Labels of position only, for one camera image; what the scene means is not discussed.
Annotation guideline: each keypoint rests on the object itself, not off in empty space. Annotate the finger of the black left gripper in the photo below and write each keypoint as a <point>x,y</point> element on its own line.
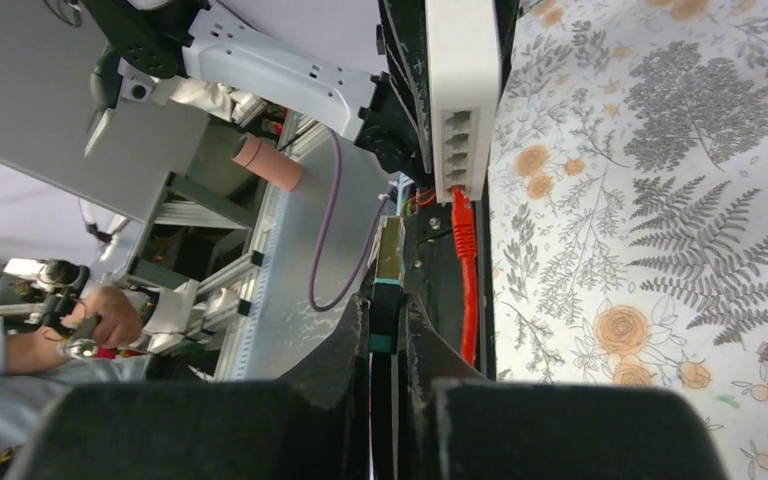
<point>405,41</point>

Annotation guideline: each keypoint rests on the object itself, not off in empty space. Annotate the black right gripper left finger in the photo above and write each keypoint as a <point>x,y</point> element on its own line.
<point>309,423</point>

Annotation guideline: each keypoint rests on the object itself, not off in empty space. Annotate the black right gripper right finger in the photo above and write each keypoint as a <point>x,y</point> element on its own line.
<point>457,424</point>

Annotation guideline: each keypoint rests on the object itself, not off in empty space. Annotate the white router box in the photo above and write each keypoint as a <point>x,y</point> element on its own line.
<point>464,77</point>

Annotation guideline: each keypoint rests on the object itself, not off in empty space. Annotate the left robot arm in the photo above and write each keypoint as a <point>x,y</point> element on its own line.
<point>208,42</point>

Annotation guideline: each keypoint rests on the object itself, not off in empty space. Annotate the operator hand in background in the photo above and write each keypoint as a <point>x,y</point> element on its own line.
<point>120,323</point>

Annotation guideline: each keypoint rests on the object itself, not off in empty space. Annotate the pink cylinder in background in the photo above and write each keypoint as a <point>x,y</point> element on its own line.
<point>268,163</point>

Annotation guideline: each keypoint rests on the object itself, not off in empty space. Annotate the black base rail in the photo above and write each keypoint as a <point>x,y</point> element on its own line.
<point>433,271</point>

